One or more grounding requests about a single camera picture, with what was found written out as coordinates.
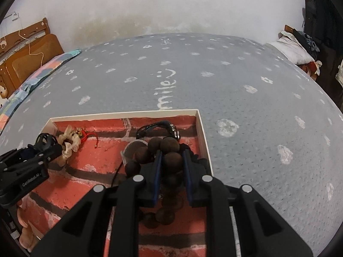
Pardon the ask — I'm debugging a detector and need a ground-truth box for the colourful patchwork pillow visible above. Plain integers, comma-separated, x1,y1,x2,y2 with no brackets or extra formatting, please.
0,48,82,137

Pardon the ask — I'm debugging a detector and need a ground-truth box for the black scrunchie with pearls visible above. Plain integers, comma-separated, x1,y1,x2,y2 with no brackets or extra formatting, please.
179,143,207,167

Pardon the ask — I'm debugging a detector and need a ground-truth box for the white pillow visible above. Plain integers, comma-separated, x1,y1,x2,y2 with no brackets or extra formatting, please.
264,30,316,65

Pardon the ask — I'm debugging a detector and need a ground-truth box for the red string charm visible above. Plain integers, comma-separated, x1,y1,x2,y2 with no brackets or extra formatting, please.
74,128,100,149

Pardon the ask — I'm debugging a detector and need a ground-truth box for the person's left hand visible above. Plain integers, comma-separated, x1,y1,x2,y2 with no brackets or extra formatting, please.
16,197,41,250

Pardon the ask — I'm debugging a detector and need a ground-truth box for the brick-pattern jewelry tray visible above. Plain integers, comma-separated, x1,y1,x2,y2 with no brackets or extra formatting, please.
15,109,215,257

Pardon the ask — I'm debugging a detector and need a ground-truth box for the black hair claw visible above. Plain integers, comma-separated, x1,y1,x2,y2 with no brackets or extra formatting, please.
36,132,59,151

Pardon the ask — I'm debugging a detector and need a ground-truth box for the cream scrunchie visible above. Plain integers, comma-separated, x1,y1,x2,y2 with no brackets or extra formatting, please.
54,126,82,167

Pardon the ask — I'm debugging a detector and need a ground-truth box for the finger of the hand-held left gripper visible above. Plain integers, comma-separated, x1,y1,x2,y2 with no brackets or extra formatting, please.
0,147,26,167
5,143,64,173

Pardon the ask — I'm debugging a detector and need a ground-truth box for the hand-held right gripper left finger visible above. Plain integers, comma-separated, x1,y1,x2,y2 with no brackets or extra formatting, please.
31,149,162,257

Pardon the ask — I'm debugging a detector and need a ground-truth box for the dark clothes pile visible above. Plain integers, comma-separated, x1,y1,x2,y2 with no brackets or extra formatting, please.
292,29,321,53

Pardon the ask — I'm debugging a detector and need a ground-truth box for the white charging cable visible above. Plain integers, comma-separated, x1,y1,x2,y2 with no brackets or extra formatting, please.
0,29,45,67

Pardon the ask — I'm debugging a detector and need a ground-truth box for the dark wooden wardrobe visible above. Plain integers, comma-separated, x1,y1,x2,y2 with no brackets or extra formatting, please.
301,0,343,92

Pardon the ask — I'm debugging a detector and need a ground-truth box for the white band watch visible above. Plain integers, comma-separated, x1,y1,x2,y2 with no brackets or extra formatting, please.
120,139,148,167

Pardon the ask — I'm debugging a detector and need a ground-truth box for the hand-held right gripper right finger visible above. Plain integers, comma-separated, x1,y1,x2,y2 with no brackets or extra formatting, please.
183,149,313,257

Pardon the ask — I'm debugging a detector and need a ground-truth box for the wooden bead bracelet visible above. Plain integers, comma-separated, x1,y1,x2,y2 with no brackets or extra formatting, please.
124,136,186,229

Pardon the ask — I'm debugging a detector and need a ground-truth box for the black braided cord bracelet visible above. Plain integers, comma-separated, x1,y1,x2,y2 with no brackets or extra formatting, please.
136,120,182,140

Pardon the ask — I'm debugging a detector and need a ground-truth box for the wooden headboard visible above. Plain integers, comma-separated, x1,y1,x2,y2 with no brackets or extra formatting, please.
0,17,65,100

